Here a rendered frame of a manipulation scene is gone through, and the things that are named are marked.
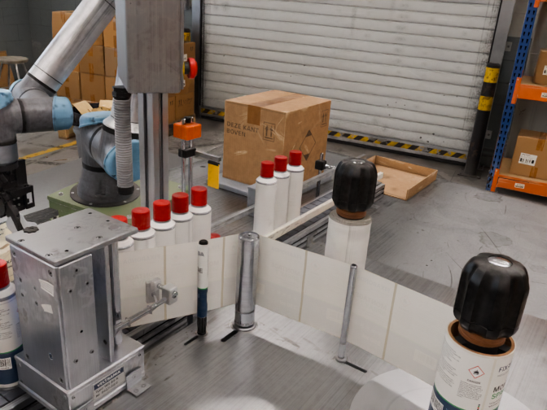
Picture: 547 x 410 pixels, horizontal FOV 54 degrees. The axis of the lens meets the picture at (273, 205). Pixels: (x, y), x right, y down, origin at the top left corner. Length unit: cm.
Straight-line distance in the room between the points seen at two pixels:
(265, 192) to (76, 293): 65
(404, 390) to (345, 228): 31
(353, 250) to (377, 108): 449
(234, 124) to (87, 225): 106
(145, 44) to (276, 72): 488
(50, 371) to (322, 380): 42
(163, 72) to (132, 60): 6
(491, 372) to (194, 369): 46
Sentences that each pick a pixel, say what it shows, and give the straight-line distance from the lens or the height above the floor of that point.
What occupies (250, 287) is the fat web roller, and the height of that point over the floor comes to 97.
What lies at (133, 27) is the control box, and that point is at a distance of 97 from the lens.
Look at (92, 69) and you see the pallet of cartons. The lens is 515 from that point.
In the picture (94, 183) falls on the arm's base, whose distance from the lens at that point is 150.
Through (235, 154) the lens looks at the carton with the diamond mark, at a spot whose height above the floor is 95.
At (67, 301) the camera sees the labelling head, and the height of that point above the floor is 108.
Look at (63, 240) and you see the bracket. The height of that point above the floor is 114.
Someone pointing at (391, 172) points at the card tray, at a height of 83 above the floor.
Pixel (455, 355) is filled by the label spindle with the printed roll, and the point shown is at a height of 105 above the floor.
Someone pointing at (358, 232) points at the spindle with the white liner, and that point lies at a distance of 105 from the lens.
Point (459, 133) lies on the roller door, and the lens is 541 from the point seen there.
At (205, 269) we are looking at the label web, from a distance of 94.
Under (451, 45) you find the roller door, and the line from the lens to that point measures 531.
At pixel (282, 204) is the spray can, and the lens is 135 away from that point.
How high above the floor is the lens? 147
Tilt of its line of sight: 22 degrees down
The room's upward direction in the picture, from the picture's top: 4 degrees clockwise
